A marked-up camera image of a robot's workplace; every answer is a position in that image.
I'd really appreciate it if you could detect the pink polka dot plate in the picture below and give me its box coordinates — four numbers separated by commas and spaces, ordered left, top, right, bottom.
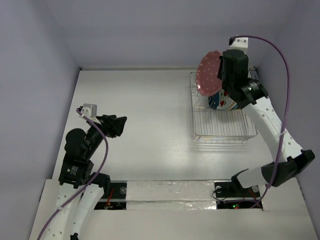
195, 50, 222, 97

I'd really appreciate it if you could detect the white watermelon plate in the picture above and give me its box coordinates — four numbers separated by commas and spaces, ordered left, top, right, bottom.
216, 89, 239, 111

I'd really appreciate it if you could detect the dark blue leaf plate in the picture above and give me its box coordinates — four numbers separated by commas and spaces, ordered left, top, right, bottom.
208, 92, 220, 110

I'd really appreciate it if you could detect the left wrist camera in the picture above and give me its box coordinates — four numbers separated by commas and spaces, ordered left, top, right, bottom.
80, 103, 98, 119

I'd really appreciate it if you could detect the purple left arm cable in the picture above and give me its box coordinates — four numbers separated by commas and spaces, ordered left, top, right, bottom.
36, 107, 109, 240

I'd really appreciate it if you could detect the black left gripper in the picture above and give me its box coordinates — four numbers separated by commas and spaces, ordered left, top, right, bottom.
84, 113, 127, 157

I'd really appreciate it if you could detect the wire dish rack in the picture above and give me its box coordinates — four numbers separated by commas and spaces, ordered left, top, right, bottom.
189, 72, 258, 145

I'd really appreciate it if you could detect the silver foil strip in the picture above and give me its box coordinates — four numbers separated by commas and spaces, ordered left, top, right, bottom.
125, 180, 217, 211

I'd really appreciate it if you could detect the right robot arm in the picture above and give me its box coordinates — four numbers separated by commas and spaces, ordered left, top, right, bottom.
218, 49, 315, 196

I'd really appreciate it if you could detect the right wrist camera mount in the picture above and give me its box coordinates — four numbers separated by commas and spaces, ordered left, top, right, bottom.
228, 37, 249, 54

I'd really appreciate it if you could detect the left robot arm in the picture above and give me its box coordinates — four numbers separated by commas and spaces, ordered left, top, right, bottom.
44, 114, 127, 240

